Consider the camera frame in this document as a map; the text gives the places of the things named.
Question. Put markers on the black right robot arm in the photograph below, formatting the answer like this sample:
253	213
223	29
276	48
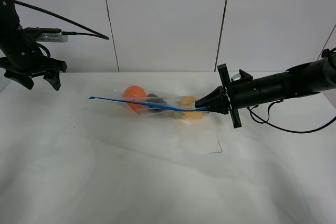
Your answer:
243	91

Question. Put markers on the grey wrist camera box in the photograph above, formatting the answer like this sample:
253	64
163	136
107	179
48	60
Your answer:
37	34

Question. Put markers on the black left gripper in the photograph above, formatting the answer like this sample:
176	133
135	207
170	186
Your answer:
20	67

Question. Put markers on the yellow lemon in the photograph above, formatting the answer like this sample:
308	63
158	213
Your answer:
187	103

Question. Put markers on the orange fruit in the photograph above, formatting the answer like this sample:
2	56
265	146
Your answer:
136	94

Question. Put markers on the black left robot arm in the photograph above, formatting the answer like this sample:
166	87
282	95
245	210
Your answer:
14	41

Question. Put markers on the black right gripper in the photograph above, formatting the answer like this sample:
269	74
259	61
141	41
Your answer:
214	101

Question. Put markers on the clear zip bag blue seal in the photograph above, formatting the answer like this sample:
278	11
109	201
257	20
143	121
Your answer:
116	105

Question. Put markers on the purple eggplant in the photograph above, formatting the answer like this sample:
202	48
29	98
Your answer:
153	98

